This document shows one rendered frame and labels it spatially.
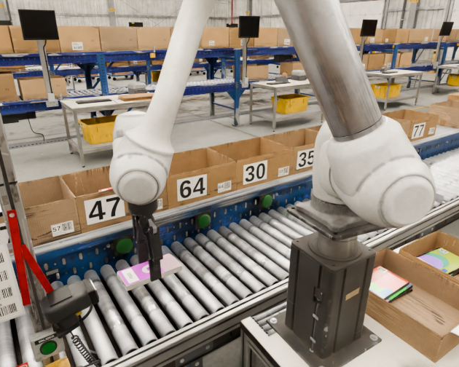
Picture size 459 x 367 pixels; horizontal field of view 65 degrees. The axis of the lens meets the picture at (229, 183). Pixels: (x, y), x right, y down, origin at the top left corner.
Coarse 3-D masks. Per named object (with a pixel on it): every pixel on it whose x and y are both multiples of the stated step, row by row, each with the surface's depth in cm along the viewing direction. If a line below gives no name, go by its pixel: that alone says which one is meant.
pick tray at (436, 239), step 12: (420, 240) 153; (432, 240) 159; (444, 240) 157; (456, 240) 153; (408, 252) 150; (420, 252) 157; (456, 252) 154; (420, 264) 139; (444, 276) 131; (456, 276) 143
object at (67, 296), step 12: (60, 288) 86; (72, 288) 86; (84, 288) 86; (48, 300) 83; (60, 300) 83; (72, 300) 84; (84, 300) 85; (96, 300) 87; (48, 312) 81; (60, 312) 83; (72, 312) 84; (60, 324) 85; (72, 324) 87; (60, 336) 86
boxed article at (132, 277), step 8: (168, 256) 106; (144, 264) 102; (160, 264) 102; (168, 264) 102; (176, 264) 102; (120, 272) 99; (128, 272) 99; (136, 272) 99; (144, 272) 99; (168, 272) 100; (120, 280) 97; (128, 280) 95; (136, 280) 95; (144, 280) 96; (128, 288) 94
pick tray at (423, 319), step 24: (384, 264) 149; (408, 264) 139; (432, 288) 133; (456, 288) 125; (384, 312) 119; (408, 312) 125; (432, 312) 125; (456, 312) 125; (408, 336) 113; (432, 336) 106; (456, 336) 109; (432, 360) 107
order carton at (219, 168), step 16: (176, 160) 197; (192, 160) 203; (208, 160) 207; (224, 160) 192; (176, 176) 166; (192, 176) 171; (208, 176) 177; (224, 176) 182; (176, 192) 169; (208, 192) 180; (224, 192) 186
